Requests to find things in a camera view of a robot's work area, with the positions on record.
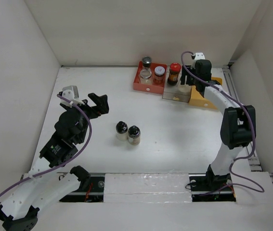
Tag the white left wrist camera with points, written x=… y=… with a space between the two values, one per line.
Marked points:
x=70 y=95

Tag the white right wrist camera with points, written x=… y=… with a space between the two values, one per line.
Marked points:
x=197 y=56

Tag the yellow plastic bin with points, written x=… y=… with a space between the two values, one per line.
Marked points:
x=197 y=100

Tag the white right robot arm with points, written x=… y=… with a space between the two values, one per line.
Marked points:
x=238 y=127

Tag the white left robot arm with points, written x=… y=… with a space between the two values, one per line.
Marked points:
x=21 y=203

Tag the black-cap white spice bottle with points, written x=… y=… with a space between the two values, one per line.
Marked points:
x=122 y=131

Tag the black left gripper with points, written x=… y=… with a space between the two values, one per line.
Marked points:
x=101 y=102

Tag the red-lid dark sauce jar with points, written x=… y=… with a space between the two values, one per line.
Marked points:
x=174 y=70

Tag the black-cap brown spice bottle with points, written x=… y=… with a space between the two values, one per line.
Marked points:
x=134 y=135

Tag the white-lid small brown jar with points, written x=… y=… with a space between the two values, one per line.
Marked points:
x=159 y=73

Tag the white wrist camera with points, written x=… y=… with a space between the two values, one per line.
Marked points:
x=197 y=56
x=70 y=95

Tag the silver-lid clear glass jar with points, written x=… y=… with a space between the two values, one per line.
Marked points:
x=145 y=76

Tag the red plastic bin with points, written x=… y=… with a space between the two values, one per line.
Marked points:
x=151 y=86

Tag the silver-cap white spice shaker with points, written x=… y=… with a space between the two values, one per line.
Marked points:
x=146 y=62

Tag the clear plastic bin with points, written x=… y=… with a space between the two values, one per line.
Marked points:
x=172 y=93

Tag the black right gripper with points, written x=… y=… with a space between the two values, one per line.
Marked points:
x=185 y=72

